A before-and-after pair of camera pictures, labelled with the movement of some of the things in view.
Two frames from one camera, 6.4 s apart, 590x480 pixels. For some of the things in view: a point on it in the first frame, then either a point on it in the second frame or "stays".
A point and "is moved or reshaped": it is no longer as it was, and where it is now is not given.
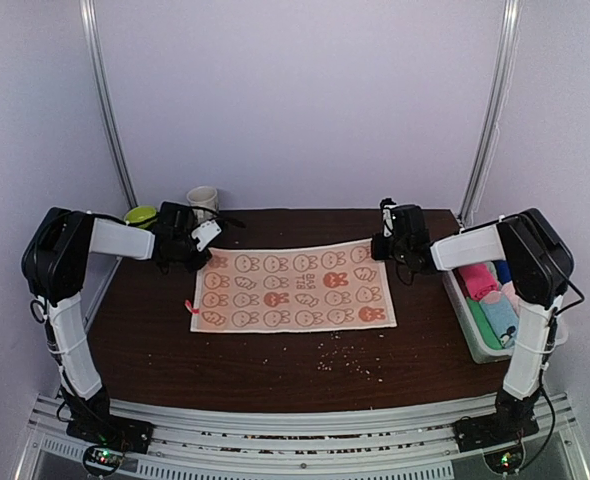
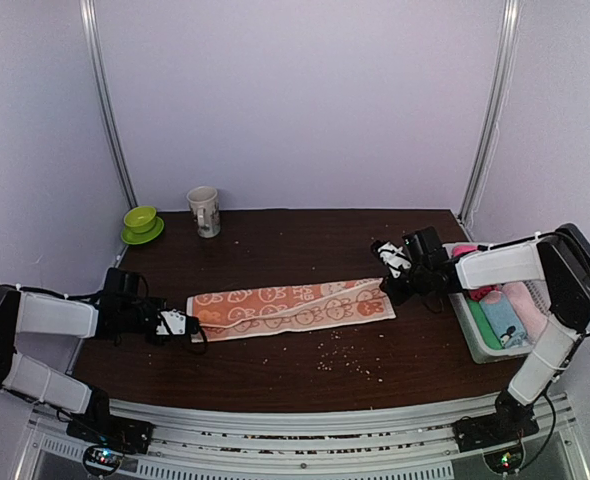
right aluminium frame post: x=493 y=113 stays
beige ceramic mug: x=204 y=197 stays
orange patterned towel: x=322 y=285 is moved or reshaped
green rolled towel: x=483 y=327 stays
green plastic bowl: x=145 y=216 stays
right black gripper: x=379 y=252 -> x=388 y=286
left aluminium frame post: x=90 y=26 stays
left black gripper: x=195 y=264 -> x=160 y=340
